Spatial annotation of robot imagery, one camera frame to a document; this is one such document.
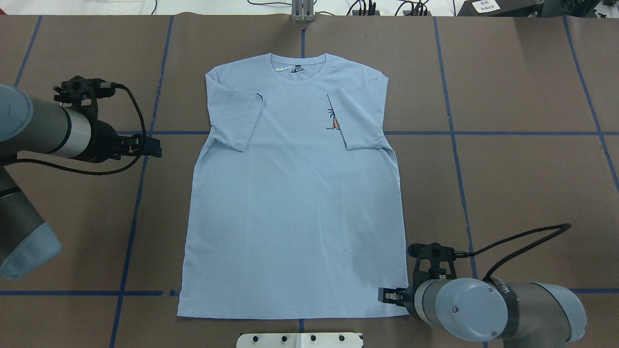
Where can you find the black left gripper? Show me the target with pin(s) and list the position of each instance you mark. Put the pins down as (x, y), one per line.
(103, 141)

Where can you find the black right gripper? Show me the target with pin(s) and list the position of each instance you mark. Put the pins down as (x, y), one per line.
(409, 297)

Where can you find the light blue t-shirt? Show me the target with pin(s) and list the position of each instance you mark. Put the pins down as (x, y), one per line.
(296, 209)

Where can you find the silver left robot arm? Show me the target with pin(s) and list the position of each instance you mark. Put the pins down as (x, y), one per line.
(67, 127)

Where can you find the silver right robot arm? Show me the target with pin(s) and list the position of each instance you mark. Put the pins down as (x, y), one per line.
(523, 315)

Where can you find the black box with label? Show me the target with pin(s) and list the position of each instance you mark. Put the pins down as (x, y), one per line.
(499, 8)

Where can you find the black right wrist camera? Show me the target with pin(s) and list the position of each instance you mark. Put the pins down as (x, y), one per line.
(432, 261)

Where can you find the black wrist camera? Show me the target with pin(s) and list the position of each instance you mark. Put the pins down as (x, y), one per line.
(432, 261)
(82, 94)

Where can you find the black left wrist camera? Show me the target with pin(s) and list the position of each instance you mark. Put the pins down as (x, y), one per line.
(82, 94)

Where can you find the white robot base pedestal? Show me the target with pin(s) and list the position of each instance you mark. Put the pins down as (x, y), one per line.
(301, 340)

